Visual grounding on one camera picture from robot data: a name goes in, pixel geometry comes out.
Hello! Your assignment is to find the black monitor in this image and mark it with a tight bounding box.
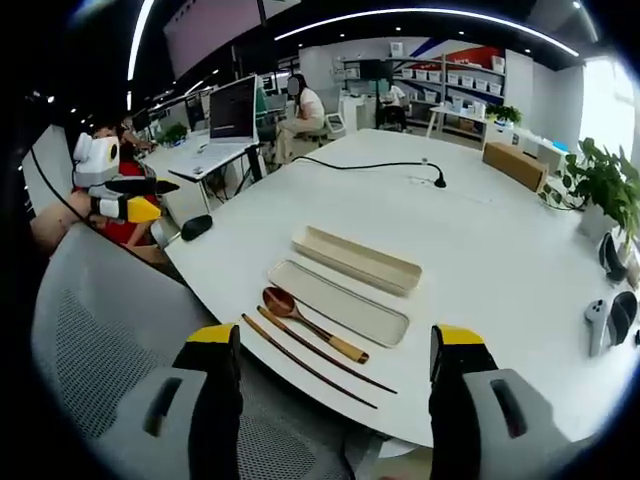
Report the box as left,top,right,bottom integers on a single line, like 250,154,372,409
359,58,395,82

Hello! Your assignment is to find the black curved stand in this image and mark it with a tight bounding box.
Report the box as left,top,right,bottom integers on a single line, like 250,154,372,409
597,231,629,285

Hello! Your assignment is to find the beige cutlery case lid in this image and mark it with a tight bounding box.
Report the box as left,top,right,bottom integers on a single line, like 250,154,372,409
266,258,412,349

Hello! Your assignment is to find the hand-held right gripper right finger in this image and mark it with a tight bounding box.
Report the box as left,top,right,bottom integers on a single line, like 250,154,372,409
428,323,569,480

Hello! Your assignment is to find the wooden spoon utensil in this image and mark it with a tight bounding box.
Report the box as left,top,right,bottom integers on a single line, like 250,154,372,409
261,285,371,365

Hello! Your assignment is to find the dark wooden chopstick utensil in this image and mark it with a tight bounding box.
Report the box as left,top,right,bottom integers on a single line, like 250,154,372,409
241,312,379,411
256,305,399,396

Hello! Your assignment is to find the black computer mouse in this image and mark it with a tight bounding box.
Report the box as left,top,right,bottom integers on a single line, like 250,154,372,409
180,213,214,243

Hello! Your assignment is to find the black table power cable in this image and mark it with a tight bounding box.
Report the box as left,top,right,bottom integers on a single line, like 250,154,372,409
291,155,449,191

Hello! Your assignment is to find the shelf with white bins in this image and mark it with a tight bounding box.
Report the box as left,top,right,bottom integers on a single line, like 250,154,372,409
388,52,507,142

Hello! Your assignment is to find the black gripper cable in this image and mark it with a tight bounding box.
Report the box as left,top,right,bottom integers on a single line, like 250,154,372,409
28,144,97,222

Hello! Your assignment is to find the green potted plant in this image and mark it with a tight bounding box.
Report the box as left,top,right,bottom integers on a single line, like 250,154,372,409
541,136,640,252

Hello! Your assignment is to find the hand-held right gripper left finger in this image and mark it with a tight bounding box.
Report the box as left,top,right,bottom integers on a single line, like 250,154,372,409
117,323,244,480

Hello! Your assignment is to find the long ceiling light strip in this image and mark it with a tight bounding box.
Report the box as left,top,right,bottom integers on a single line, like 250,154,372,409
273,6,582,57

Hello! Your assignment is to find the brown cardboard box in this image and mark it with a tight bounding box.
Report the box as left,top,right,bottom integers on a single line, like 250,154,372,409
481,140,550,194

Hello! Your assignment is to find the small green desk plant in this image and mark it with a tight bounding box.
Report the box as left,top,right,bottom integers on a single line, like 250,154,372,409
154,123,190,147

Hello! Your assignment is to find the small green shelf plant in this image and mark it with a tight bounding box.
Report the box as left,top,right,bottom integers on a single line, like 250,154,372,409
486,102,524,127

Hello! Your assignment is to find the grey handheld controller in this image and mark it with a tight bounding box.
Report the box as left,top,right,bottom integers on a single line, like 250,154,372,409
583,297,614,358

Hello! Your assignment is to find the white office desk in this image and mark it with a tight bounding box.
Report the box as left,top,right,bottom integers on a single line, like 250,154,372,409
143,128,262,217

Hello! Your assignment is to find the grey mesh office chair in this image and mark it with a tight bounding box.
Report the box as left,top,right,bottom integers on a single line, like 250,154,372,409
29,223,354,480

